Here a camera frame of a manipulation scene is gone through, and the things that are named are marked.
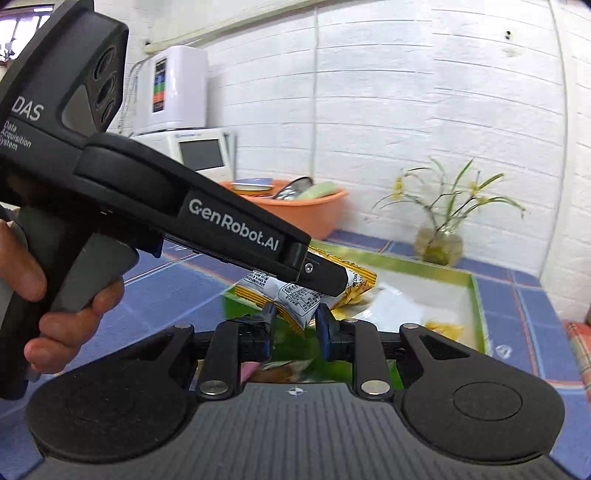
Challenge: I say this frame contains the light green plate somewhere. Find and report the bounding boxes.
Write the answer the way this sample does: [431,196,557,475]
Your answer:
[295,181,339,201]

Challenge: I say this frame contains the white appliance with screen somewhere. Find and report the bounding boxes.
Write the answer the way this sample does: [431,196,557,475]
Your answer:
[132,128,236,182]

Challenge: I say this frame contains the blue plaid tablecloth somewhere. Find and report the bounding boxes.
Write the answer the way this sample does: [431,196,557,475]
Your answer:
[0,228,591,480]

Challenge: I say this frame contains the orange plastic basin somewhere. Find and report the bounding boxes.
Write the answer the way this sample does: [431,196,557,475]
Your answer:
[243,187,349,240]

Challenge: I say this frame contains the metal lid in basin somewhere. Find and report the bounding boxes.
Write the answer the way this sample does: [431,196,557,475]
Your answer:
[273,177,314,200]

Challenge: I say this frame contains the orange plaid cloth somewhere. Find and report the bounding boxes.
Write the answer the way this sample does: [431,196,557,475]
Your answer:
[565,322,591,401]

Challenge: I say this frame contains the yellow white snack packet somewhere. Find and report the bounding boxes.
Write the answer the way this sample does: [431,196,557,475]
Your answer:
[235,248,378,331]

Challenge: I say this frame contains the round tin can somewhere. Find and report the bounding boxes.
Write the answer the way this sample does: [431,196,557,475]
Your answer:
[231,177,273,195]

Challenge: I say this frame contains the white water purifier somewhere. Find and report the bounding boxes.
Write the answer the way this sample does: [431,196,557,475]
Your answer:
[133,45,209,135]

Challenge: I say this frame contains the glass vase with flowers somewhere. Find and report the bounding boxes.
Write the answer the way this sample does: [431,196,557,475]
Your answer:
[374,157,526,267]

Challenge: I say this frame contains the green cardboard box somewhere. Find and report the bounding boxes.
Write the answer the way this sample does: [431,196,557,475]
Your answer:
[221,239,491,386]

